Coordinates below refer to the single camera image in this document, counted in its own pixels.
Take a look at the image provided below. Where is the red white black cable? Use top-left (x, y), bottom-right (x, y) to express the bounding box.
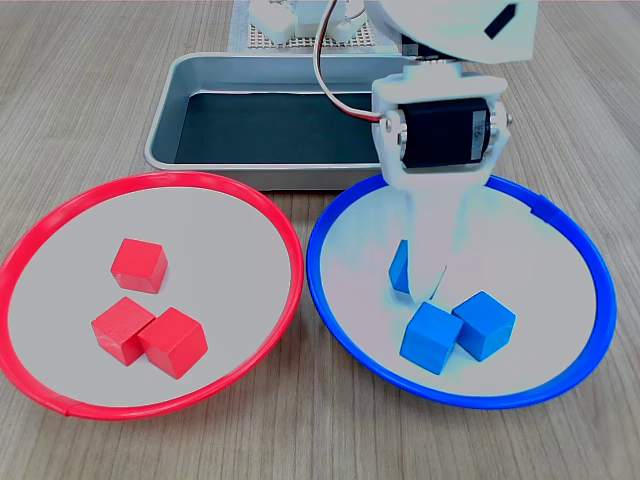
top-left (312, 0), bottom-right (387, 126)

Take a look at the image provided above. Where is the black tray mat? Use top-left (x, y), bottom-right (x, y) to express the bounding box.
top-left (173, 91), bottom-right (382, 165)

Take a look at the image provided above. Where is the red cube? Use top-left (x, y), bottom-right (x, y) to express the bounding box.
top-left (137, 306), bottom-right (209, 380)
top-left (110, 238), bottom-right (169, 295)
top-left (91, 296), bottom-right (157, 367)

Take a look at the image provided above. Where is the red-rimmed white plate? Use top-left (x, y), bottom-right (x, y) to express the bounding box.
top-left (0, 170), bottom-right (306, 423)

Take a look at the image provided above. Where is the blue cube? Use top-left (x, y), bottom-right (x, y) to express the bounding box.
top-left (388, 238), bottom-right (412, 296)
top-left (452, 291), bottom-right (517, 363)
top-left (398, 301), bottom-right (465, 376)

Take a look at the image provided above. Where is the blue-rimmed white plate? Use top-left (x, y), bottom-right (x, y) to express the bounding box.
top-left (306, 172), bottom-right (619, 411)

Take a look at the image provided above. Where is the steel tray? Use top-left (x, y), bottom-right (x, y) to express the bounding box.
top-left (144, 52), bottom-right (409, 192)

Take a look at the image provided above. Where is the pale perforated base plate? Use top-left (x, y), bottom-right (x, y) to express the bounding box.
top-left (248, 20), bottom-right (376, 50)

